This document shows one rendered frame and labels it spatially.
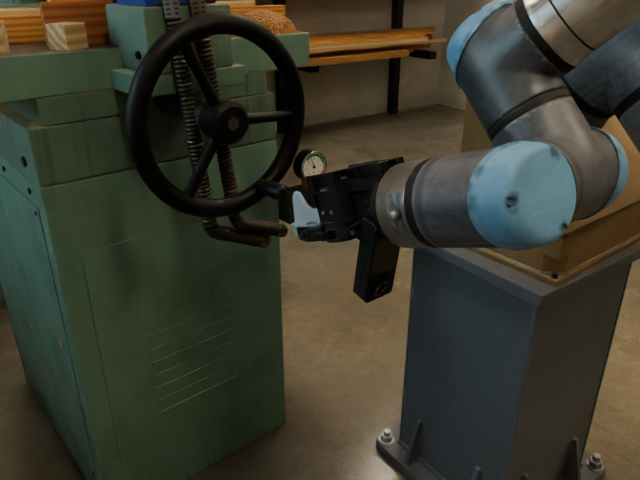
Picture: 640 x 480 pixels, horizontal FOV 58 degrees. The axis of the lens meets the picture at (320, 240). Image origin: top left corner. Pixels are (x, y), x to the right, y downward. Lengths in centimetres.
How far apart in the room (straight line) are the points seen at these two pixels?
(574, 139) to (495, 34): 13
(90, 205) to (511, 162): 69
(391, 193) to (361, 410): 101
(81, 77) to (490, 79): 59
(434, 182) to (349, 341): 126
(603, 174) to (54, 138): 73
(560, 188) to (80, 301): 78
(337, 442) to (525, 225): 102
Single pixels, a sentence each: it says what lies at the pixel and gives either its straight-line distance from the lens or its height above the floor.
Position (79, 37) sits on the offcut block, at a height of 92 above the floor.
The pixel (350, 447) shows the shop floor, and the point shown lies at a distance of 143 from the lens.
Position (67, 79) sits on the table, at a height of 86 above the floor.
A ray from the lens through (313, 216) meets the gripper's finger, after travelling 71.
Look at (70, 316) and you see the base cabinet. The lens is 106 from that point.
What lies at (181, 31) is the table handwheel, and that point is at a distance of 80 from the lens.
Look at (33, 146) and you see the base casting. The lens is 95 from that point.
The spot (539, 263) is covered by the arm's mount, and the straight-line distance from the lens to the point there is 100.
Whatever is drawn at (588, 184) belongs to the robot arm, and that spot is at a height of 83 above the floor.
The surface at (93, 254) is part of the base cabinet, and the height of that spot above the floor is 58.
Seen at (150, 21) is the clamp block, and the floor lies 94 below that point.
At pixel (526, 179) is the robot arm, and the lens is 50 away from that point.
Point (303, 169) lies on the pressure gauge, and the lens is 112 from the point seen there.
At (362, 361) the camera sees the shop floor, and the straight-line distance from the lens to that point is 169.
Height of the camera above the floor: 100
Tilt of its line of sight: 25 degrees down
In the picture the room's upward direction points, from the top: straight up
